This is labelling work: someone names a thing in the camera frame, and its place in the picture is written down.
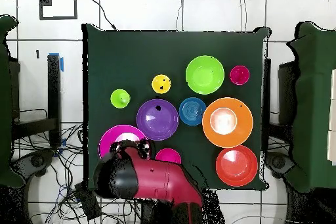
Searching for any dark green tablecloth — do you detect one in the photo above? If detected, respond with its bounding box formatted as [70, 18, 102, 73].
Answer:
[81, 23, 271, 191]

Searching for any black chair base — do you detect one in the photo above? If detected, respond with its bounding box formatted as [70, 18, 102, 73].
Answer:
[11, 148, 56, 183]
[264, 151, 296, 180]

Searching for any green cloth side table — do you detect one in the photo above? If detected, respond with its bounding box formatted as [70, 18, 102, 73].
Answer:
[0, 14, 25, 189]
[287, 21, 336, 193]

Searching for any black cable with plug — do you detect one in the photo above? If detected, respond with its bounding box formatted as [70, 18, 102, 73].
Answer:
[87, 0, 117, 31]

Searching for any purple bowl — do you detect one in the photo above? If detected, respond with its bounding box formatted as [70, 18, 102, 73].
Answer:
[136, 99, 180, 141]

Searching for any red-orange bowl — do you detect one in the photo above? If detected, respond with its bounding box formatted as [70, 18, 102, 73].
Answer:
[215, 145, 259, 187]

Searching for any large orange bowl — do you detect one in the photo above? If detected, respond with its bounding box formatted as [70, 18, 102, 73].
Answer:
[201, 97, 254, 148]

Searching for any small red-pink bowl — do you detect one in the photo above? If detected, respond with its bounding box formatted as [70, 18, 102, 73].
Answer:
[154, 148, 182, 165]

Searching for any thin grey cable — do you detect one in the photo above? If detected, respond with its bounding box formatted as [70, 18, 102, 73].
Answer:
[239, 0, 247, 32]

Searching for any yellow cup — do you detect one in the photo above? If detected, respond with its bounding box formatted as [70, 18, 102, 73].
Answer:
[151, 74, 172, 95]

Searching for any lime green bowl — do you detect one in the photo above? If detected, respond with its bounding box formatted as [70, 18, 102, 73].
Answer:
[185, 55, 225, 95]

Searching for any blue tape strip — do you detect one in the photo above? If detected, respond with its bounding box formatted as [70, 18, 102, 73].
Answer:
[49, 52, 64, 72]

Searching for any tangle of cables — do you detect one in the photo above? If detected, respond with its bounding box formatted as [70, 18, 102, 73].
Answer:
[11, 108, 142, 224]

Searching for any black floor box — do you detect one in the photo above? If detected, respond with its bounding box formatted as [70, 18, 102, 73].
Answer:
[73, 181, 102, 221]

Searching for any large pink bowl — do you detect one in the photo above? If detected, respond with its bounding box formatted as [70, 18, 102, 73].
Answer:
[98, 124, 148, 160]

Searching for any lime green cup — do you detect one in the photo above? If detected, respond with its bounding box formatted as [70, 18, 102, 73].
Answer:
[110, 89, 131, 110]

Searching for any small blue bowl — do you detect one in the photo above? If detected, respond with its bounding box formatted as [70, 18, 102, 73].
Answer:
[178, 97, 207, 127]

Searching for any red-pink cup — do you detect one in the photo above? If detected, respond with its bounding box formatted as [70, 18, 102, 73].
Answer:
[229, 65, 251, 86]

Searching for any black metal frame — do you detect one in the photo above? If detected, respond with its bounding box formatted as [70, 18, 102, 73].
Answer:
[10, 53, 62, 148]
[262, 58, 299, 154]

